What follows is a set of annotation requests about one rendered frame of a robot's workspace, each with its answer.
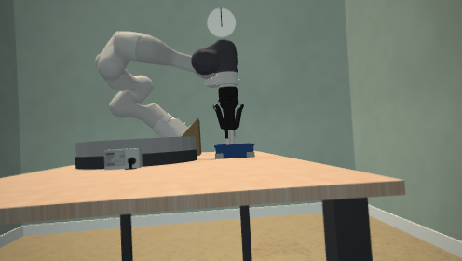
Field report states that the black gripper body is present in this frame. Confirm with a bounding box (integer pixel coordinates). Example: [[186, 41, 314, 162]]
[[218, 87, 238, 111]]

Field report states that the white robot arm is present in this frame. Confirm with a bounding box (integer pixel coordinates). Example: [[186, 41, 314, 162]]
[[95, 32, 241, 138]]

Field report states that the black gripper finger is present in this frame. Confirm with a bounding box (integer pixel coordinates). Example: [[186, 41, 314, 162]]
[[229, 102, 244, 144], [213, 102, 231, 144]]

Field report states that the blue crate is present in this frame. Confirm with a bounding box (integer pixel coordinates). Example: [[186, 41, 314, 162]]
[[214, 143, 255, 159]]

